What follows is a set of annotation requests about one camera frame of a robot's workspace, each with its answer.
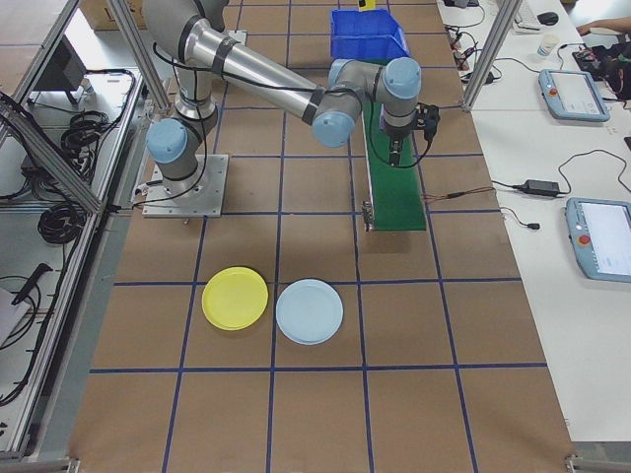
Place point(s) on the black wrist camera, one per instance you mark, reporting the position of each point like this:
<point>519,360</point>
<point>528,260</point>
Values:
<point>428,118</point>

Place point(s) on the bare person hand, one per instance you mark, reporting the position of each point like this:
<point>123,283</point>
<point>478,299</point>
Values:
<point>585,29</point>

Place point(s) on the black flat box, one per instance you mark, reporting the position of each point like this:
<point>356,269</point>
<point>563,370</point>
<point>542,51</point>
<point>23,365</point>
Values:
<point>64,69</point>

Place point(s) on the black handheld tool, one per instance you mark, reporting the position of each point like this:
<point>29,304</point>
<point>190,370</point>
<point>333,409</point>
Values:
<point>32,281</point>

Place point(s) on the light blue teach pendant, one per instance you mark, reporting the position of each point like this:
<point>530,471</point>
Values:
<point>574,96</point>
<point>606,241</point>

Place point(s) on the bare person forearm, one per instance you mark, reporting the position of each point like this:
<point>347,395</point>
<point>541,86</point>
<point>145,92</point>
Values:
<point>611,24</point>

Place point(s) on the yellow foam block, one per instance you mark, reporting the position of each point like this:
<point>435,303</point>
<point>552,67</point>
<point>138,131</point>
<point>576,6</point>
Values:
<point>372,5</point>

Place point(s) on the white keyboard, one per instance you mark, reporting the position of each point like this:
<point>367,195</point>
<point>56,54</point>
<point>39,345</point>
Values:
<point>527,17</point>

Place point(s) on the black power adapter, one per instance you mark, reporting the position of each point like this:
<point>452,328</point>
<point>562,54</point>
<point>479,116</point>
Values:
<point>542,187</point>
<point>483,78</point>

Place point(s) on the blue plastic storage bin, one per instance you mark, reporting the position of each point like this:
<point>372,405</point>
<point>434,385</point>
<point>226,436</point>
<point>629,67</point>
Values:
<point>365,47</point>

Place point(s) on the small circuit board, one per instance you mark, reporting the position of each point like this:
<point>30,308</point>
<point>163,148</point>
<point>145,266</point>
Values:
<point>463,54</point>
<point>589,56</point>
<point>456,35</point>

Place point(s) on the aluminium upright post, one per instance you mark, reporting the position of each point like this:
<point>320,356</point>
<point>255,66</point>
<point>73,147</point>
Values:
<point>488,59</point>

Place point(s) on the yellow plate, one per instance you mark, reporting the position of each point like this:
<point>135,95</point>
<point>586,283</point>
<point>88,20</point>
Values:
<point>235,298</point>

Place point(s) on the aluminium bar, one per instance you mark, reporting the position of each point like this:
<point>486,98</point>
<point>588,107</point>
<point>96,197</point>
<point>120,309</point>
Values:
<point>39,465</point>
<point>599,464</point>

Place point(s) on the light blue plate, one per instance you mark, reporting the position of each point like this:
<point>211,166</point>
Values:
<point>309,311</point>

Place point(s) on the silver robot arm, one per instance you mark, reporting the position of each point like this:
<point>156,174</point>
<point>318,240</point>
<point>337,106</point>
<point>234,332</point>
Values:
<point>266,74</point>

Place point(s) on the V-shaped metal bar frame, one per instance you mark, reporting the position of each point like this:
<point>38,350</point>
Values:
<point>49,155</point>

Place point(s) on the brown cardboard box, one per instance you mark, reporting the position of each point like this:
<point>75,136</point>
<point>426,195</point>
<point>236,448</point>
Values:
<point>113,12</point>

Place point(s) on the white desk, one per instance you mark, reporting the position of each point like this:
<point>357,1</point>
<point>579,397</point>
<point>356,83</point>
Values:
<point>542,320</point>

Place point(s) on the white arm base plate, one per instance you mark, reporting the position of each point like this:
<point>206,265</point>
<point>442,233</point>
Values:
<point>236,35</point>
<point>212,207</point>

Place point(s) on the green conveyor belt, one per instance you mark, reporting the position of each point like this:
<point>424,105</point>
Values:
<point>394,197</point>

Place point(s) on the black computer mouse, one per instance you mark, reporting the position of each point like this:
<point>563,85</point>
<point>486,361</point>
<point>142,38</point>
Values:
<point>547,18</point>

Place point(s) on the white paper cup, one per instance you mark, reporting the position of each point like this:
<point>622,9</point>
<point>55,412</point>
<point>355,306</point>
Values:
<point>548,47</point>

